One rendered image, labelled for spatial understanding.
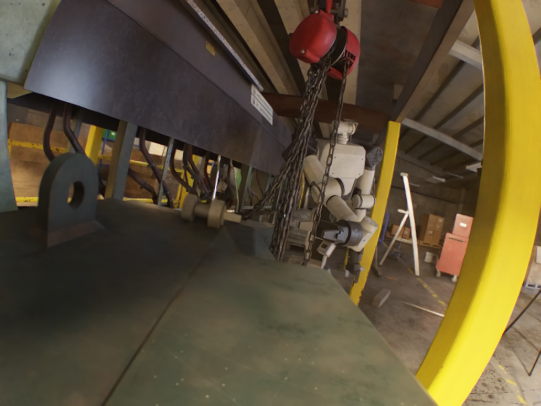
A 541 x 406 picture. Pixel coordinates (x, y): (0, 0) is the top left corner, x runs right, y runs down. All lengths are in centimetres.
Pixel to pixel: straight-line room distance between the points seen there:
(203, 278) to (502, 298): 46
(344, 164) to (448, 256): 407
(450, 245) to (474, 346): 460
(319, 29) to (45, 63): 62
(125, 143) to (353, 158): 99
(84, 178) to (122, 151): 56
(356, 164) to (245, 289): 117
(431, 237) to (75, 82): 1177
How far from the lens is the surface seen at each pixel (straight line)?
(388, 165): 212
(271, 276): 19
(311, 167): 112
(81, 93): 67
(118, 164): 76
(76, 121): 102
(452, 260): 511
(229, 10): 154
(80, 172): 21
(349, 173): 128
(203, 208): 31
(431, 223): 1171
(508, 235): 47
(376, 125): 243
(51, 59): 64
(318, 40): 66
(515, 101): 52
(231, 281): 17
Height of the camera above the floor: 94
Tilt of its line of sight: 4 degrees down
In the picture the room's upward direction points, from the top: 12 degrees clockwise
